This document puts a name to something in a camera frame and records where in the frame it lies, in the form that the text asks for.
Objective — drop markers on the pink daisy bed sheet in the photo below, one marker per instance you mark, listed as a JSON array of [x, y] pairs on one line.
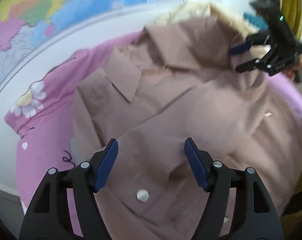
[[48, 119]]

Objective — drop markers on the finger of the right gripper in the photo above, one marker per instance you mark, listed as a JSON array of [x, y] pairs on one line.
[[239, 49], [247, 66]]

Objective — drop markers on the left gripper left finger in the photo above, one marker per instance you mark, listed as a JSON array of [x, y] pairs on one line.
[[64, 207]]

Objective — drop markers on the dusty pink jacket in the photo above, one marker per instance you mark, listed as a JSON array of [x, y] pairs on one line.
[[191, 119]]

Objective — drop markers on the colourful wall map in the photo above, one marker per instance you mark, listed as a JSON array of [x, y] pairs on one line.
[[26, 24]]

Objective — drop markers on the right hand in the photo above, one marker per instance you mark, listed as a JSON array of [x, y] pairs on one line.
[[290, 72]]

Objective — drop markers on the blue perforated plastic basket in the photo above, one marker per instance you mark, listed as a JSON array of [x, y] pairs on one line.
[[256, 21]]

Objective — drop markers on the cream yellow garment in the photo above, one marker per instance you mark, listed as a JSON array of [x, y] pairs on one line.
[[189, 9]]

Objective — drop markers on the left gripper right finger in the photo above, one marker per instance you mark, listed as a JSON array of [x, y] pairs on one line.
[[238, 206]]

